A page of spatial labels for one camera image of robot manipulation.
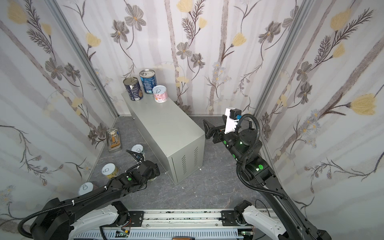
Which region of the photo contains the white brown label can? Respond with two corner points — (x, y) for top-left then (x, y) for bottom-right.
(131, 144), (145, 156)

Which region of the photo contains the yellow label can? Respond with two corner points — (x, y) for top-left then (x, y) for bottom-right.
(102, 163), (119, 179)

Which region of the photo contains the blue label tall can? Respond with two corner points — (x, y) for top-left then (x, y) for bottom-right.
(139, 69), (157, 94)

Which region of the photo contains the dark navy tall can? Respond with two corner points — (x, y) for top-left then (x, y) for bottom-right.
(123, 77), (143, 102)

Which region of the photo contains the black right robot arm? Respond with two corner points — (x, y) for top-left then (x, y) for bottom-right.
(203, 114), (331, 240)

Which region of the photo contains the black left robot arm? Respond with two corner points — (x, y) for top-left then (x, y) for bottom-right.
(18, 161), (160, 240)

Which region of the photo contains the grey metal cabinet counter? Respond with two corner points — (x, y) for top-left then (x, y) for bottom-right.
(122, 92), (205, 185)

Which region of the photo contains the pink orange label flat can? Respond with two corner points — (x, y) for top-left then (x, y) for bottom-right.
(78, 182), (94, 196)

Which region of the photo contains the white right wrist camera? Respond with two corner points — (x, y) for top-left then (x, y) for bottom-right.
(225, 108), (242, 134)

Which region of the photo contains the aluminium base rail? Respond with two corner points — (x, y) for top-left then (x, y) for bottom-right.
(68, 209), (283, 240)

